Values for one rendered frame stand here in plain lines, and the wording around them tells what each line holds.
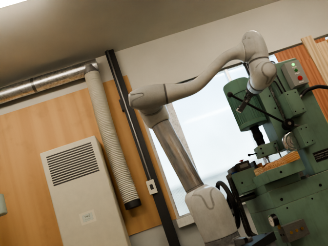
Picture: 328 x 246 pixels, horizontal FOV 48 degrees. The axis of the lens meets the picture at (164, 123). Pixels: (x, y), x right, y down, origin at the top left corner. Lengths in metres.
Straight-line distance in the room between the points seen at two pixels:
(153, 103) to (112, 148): 1.80
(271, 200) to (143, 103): 0.86
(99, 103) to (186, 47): 1.12
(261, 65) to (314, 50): 2.46
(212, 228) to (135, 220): 2.02
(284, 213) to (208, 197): 0.59
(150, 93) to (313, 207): 1.05
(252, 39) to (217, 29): 2.33
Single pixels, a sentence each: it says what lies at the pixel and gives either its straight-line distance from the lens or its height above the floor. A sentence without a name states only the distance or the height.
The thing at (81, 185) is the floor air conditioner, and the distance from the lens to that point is 3.37.
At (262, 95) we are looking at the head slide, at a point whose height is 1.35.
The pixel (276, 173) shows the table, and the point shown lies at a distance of 2.01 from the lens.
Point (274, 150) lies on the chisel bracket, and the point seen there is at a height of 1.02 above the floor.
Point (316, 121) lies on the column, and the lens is 2.40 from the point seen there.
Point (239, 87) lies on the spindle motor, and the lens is 2.33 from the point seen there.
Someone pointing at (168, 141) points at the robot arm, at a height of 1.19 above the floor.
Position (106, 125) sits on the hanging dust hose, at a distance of 3.56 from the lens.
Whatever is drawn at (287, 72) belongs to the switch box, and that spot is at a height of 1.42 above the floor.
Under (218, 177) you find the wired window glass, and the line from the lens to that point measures 3.71.
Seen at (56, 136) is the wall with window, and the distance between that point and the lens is 3.82.
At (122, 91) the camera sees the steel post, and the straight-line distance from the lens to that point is 3.76.
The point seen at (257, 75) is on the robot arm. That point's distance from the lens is 1.77.
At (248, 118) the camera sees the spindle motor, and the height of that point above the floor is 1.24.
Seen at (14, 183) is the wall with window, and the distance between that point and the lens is 3.86.
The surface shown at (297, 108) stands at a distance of 2.28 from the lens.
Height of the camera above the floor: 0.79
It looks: 16 degrees up
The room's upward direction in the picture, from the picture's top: 20 degrees counter-clockwise
